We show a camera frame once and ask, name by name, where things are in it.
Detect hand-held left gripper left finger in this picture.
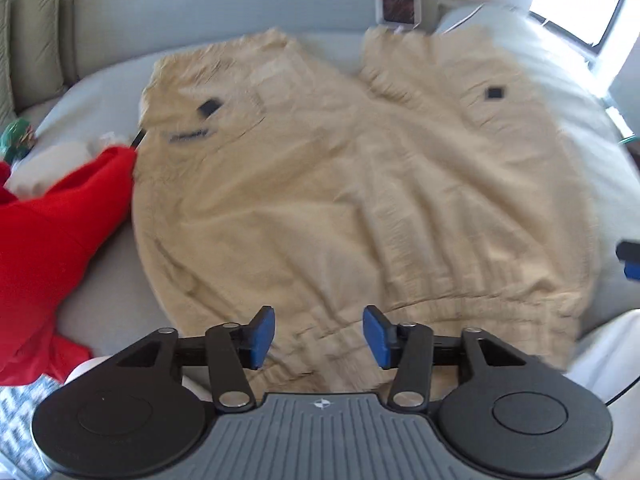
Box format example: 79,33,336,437
116,305,277,409

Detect beige shorts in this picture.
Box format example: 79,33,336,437
131,27,603,393

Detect black cable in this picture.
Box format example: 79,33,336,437
604,367,640,407

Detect smooth pale green pillow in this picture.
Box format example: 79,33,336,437
0,0,17,122

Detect green plush item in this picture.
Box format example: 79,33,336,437
0,116,37,162

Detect ribbed pale green pillow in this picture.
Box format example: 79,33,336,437
9,0,68,113

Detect grey sofa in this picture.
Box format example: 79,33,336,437
0,0,640,391

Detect blue white patterned cloth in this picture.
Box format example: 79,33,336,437
0,374,68,480

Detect white charging cable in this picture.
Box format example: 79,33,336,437
436,2,506,33

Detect red garment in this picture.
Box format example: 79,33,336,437
0,145,138,386

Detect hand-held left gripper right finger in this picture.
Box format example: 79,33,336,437
362,305,533,409

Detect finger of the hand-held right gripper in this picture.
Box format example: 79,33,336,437
616,241,640,279

